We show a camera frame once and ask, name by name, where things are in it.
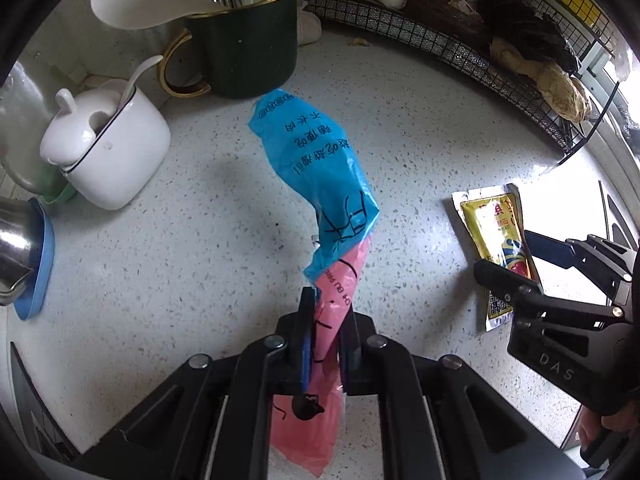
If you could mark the white garlic clove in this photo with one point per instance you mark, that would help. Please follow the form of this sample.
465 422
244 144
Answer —
307 27

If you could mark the white window frame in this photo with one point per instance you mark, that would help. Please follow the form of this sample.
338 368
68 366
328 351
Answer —
605 125

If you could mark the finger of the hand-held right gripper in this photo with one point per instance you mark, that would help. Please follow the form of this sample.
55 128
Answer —
550 250
500 280

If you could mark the black crumpled bag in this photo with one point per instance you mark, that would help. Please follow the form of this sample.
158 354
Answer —
530 30

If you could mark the brown dried peels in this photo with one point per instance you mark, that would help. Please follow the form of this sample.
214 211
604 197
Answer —
440 10

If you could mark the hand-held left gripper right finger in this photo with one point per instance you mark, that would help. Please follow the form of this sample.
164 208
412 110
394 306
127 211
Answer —
350 345

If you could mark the pink and blue wrapper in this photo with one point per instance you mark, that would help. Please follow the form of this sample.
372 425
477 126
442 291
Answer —
320 175

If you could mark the steel canister with lid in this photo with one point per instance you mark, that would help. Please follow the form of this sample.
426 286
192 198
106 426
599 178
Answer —
12 250

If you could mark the dark green mug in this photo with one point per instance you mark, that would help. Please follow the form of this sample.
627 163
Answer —
240 45

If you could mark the yellow sauce packet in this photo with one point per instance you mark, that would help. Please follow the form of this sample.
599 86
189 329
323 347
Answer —
495 232

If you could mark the white seasoning jar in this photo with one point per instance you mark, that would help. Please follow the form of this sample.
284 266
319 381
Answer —
125 155

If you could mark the glass carafe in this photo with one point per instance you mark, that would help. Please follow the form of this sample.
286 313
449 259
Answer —
20 125

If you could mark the dark scouring pad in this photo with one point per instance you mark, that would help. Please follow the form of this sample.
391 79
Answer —
631 127

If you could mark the person's right hand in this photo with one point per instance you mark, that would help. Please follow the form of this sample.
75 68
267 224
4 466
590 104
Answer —
622 417

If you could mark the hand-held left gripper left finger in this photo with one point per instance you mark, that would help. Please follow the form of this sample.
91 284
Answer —
302 340

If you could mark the ginger root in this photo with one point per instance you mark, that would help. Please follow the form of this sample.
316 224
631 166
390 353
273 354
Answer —
560 92

